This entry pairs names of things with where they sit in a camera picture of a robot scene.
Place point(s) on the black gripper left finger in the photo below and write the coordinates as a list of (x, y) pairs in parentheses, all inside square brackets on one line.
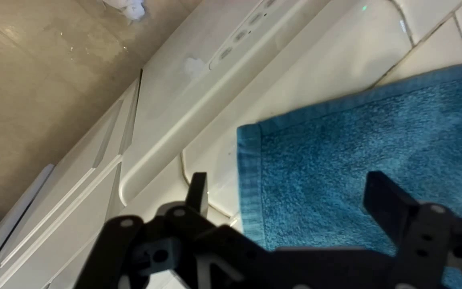
[(152, 251)]

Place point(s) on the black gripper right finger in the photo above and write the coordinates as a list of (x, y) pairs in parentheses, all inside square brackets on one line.
[(418, 241)]

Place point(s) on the blue terry towel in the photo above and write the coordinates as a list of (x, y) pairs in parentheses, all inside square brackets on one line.
[(360, 161)]

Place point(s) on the white base cabinet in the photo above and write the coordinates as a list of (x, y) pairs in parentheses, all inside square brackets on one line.
[(55, 214)]

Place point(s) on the white dishwasher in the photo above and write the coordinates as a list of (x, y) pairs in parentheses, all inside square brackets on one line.
[(232, 70)]

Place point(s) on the small white floor object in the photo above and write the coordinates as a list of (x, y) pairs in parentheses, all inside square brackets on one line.
[(129, 8)]

